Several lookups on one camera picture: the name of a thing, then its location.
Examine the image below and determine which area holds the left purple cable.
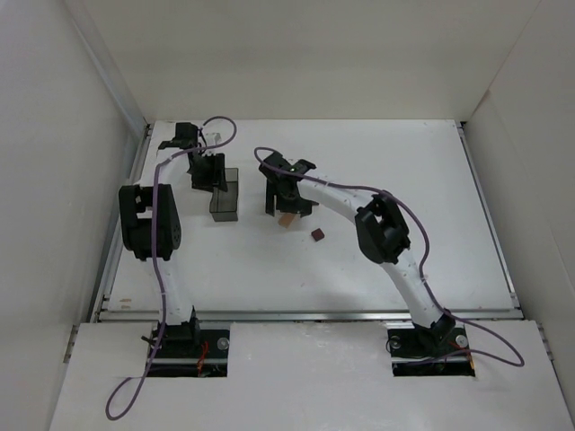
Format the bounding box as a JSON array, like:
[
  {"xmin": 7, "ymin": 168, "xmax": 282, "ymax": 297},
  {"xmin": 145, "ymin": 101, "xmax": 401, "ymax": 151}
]
[{"xmin": 103, "ymin": 115, "xmax": 238, "ymax": 421}]

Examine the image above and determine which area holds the aluminium front rail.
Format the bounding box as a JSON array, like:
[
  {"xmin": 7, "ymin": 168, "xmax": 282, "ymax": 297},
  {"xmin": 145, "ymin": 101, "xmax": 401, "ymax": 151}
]
[{"xmin": 95, "ymin": 308, "xmax": 524, "ymax": 322}]

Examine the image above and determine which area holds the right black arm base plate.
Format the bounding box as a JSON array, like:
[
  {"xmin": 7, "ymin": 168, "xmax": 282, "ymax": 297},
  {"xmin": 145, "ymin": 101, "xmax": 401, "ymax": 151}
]
[{"xmin": 386, "ymin": 326, "xmax": 475, "ymax": 377}]

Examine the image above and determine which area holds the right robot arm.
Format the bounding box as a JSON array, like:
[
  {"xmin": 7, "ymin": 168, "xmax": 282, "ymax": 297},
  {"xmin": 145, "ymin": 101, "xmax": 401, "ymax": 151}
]
[{"xmin": 256, "ymin": 148, "xmax": 455, "ymax": 356}]

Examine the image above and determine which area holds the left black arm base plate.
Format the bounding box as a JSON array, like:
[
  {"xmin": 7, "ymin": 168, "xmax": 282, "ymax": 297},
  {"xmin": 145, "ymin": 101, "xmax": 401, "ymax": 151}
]
[{"xmin": 147, "ymin": 328, "xmax": 231, "ymax": 378}]

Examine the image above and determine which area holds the dark red cube block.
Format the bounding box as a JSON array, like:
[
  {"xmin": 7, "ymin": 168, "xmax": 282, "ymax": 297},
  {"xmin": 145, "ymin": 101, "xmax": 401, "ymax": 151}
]
[{"xmin": 311, "ymin": 228, "xmax": 325, "ymax": 242}]

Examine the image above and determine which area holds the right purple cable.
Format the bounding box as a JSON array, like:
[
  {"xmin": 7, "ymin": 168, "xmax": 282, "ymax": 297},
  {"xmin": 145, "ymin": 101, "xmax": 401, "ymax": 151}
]
[{"xmin": 253, "ymin": 145, "xmax": 526, "ymax": 369}]

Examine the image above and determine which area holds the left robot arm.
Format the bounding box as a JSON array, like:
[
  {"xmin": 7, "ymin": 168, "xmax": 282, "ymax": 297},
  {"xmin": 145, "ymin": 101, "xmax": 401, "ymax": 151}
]
[{"xmin": 119, "ymin": 122, "xmax": 228, "ymax": 352}]

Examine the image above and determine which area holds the purple cable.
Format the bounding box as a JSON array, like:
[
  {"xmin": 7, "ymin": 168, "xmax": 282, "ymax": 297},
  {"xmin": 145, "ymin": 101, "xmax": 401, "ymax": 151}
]
[
  {"xmin": 253, "ymin": 145, "xmax": 526, "ymax": 369},
  {"xmin": 103, "ymin": 115, "xmax": 238, "ymax": 421}
]

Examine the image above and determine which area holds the aluminium left rail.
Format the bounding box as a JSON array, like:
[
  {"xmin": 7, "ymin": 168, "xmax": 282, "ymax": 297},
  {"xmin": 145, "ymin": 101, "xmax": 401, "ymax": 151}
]
[{"xmin": 88, "ymin": 123, "xmax": 153, "ymax": 322}]

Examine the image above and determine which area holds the natural long wood block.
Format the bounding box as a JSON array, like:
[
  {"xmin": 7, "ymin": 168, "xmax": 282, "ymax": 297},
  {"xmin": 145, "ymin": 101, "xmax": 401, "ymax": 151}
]
[{"xmin": 278, "ymin": 213, "xmax": 296, "ymax": 229}]

